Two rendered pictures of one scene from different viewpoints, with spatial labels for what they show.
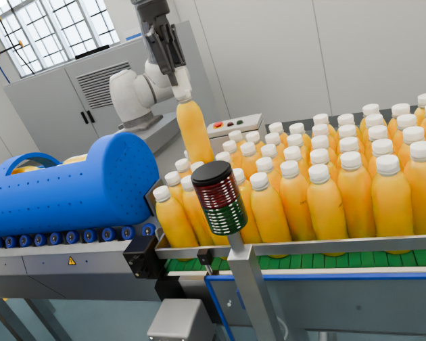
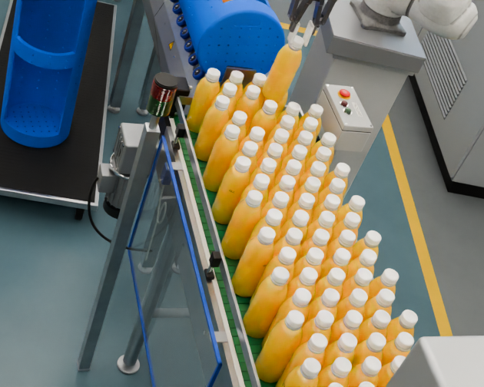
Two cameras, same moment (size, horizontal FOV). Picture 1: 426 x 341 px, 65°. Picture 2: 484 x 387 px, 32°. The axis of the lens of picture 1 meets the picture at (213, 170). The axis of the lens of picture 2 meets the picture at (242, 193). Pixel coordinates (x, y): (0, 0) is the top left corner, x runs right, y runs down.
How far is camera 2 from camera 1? 1.84 m
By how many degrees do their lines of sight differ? 34
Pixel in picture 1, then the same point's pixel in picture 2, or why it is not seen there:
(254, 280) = (143, 143)
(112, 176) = (220, 31)
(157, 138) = (348, 46)
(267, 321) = (134, 170)
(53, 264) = (165, 32)
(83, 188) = (202, 16)
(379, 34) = not seen: outside the picture
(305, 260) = not seen: hidden behind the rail
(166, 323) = (132, 131)
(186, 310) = not seen: hidden behind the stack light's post
